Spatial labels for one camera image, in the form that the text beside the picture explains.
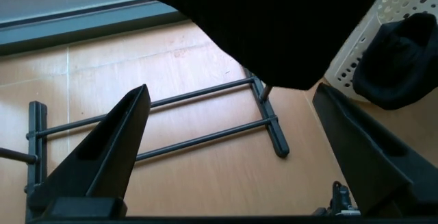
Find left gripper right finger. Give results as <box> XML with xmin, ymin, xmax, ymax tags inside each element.
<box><xmin>312</xmin><ymin>82</ymin><xmax>438</xmax><ymax>217</ymax></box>

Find window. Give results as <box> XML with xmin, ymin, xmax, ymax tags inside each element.
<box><xmin>0</xmin><ymin>0</ymin><xmax>188</xmax><ymax>57</ymax></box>

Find black corded shorts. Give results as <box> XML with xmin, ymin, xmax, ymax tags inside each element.
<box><xmin>83</xmin><ymin>0</ymin><xmax>394</xmax><ymax>91</ymax></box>

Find black garment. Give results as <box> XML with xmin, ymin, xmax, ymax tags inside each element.
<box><xmin>352</xmin><ymin>12</ymin><xmax>438</xmax><ymax>111</ymax></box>

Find white laundry basket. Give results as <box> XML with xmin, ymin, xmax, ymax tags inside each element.
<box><xmin>323</xmin><ymin>0</ymin><xmax>438</xmax><ymax>103</ymax></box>

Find black clothes rack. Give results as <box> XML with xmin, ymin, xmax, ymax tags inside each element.
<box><xmin>0</xmin><ymin>66</ymin><xmax>291</xmax><ymax>222</ymax></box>

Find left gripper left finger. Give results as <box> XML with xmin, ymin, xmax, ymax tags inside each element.
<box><xmin>26</xmin><ymin>84</ymin><xmax>152</xmax><ymax>218</ymax></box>

